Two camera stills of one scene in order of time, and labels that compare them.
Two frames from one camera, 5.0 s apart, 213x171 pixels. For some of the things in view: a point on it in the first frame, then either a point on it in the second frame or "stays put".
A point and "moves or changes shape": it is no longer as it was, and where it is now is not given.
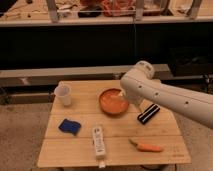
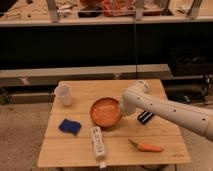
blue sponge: [70, 126] stays put
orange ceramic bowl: [113, 101] moves or changes shape
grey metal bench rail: [50, 77] stays put
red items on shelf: [113, 8] stays put
